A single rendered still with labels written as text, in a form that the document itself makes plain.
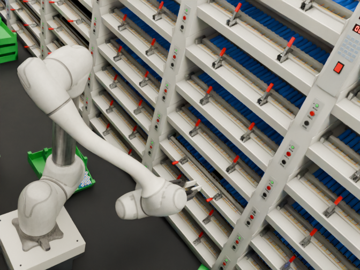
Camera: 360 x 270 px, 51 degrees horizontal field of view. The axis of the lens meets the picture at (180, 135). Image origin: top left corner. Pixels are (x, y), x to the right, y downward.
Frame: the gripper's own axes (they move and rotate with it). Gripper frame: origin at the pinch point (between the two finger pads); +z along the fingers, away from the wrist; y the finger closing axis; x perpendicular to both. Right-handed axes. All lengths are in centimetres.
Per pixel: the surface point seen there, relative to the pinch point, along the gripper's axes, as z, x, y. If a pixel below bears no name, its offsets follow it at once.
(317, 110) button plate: -1, -61, -27
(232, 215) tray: 16.8, 8.0, -16.7
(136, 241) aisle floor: 6, 61, 18
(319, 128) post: 1, -56, -31
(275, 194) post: 8.4, -21.1, -29.5
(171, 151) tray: 16.6, 7.9, 30.6
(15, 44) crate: 14, 44, 211
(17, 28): 28, 43, 241
